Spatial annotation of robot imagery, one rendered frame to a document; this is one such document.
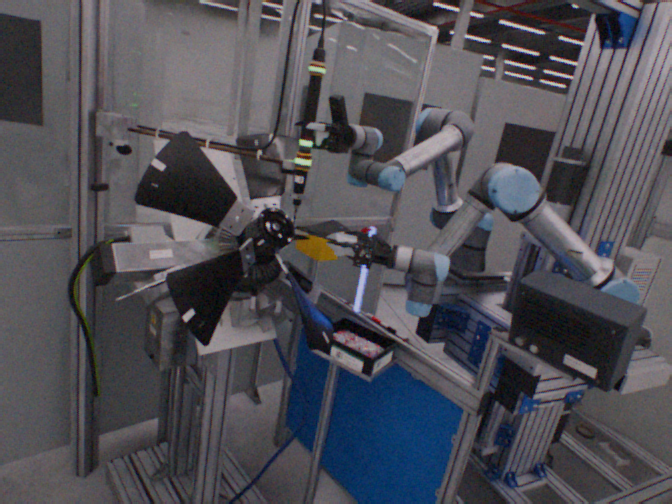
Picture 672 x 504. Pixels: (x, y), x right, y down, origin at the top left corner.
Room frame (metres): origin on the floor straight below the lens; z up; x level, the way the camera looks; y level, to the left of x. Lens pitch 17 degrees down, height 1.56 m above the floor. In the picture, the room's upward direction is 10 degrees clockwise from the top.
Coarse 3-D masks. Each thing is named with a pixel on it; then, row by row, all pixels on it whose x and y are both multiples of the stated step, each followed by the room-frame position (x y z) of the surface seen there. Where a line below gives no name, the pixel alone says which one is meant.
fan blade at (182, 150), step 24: (168, 144) 1.17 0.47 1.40; (192, 144) 1.20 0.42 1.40; (168, 168) 1.16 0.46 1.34; (192, 168) 1.18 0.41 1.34; (216, 168) 1.21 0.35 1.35; (144, 192) 1.13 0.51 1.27; (168, 192) 1.15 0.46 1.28; (192, 192) 1.17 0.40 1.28; (216, 192) 1.20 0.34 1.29; (192, 216) 1.18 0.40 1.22; (216, 216) 1.20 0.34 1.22
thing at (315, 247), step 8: (296, 240) 1.80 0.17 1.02; (304, 240) 1.76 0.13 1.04; (312, 240) 1.73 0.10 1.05; (320, 240) 1.69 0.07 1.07; (328, 240) 1.71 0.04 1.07; (296, 248) 1.79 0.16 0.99; (304, 248) 1.76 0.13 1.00; (312, 248) 1.72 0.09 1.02; (320, 248) 1.69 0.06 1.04; (328, 248) 1.71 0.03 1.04; (312, 256) 1.71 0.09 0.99; (320, 256) 1.69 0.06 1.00; (328, 256) 1.72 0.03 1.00; (336, 256) 1.75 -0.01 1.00
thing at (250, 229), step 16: (272, 208) 1.24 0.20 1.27; (256, 224) 1.18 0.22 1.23; (272, 224) 1.22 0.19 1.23; (288, 224) 1.25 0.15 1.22; (240, 240) 1.23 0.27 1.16; (256, 240) 1.18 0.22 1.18; (272, 240) 1.18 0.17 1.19; (288, 240) 1.21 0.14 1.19; (256, 256) 1.24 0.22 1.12; (272, 256) 1.27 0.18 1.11
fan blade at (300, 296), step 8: (288, 272) 1.19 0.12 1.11; (296, 288) 1.17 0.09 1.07; (296, 296) 1.14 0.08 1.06; (304, 296) 1.19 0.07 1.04; (304, 304) 1.15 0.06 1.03; (312, 304) 1.25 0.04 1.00; (304, 312) 1.12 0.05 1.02; (312, 312) 1.17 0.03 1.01; (320, 312) 1.27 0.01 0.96; (304, 320) 1.10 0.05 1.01; (312, 320) 1.14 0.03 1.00; (320, 320) 1.21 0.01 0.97; (304, 328) 1.08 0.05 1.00; (312, 328) 1.11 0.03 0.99; (320, 328) 1.16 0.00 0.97; (328, 328) 1.22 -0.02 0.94; (312, 336) 1.09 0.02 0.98; (320, 336) 1.13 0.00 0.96; (328, 336) 1.18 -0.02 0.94; (312, 344) 1.07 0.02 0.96; (320, 344) 1.11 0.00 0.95
